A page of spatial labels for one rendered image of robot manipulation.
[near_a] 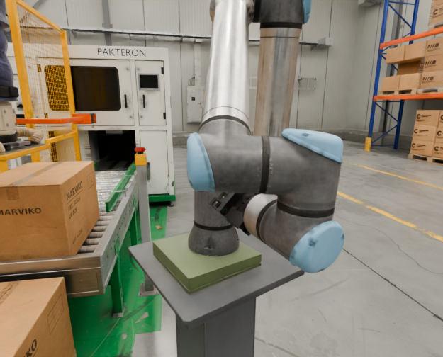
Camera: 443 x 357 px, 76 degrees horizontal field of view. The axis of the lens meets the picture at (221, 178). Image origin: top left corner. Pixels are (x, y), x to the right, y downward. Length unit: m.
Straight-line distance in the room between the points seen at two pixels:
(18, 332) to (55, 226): 0.49
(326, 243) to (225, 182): 0.18
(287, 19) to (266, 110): 0.24
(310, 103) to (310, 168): 11.46
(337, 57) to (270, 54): 11.71
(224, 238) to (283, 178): 0.62
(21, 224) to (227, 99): 1.32
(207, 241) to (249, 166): 0.62
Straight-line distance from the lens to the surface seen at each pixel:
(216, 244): 1.00
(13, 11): 2.86
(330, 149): 0.43
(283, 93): 0.87
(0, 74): 1.39
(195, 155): 0.41
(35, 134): 1.54
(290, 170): 0.41
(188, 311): 0.87
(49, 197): 1.55
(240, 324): 1.20
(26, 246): 1.67
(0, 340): 1.31
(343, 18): 12.86
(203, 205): 0.97
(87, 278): 1.59
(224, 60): 0.58
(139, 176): 1.92
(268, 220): 0.50
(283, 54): 0.86
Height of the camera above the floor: 1.29
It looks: 14 degrees down
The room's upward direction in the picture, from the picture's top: straight up
